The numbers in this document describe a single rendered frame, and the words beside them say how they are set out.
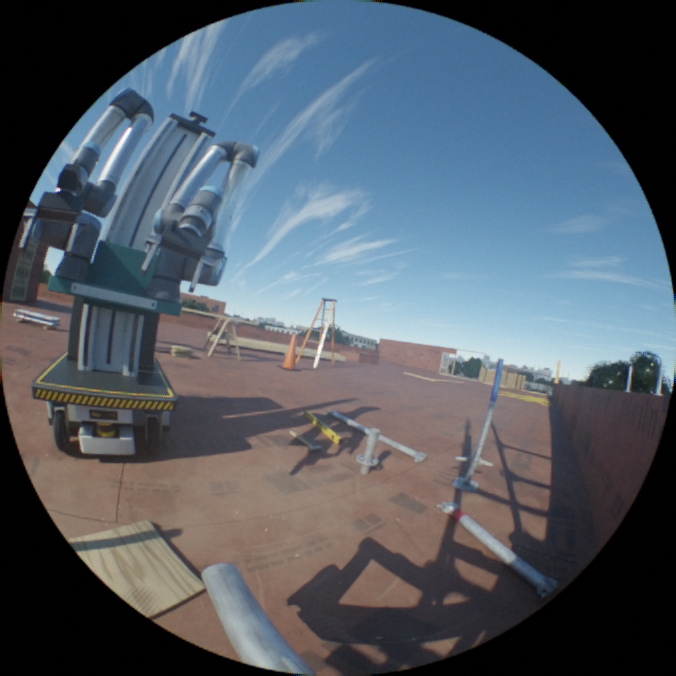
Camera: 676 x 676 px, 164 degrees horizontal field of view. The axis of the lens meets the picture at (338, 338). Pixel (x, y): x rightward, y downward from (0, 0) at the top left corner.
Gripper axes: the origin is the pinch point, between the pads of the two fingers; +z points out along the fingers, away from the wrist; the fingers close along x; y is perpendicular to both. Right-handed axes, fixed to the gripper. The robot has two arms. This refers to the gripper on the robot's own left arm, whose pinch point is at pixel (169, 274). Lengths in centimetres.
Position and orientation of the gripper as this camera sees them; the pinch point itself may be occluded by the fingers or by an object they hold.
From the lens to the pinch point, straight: 62.7
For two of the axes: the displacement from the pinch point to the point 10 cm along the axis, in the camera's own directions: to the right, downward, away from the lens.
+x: 7.1, 2.7, 6.5
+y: 7.0, -2.9, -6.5
